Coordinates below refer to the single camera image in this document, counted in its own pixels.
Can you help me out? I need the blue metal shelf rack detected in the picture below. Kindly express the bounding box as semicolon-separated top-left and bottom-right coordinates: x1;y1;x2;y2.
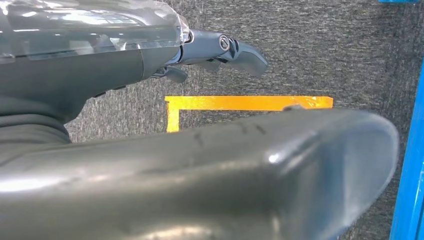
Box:
379;0;424;240

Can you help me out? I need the yellow floor tape square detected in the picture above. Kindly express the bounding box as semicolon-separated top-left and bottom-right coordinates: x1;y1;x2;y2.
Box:
164;95;334;133

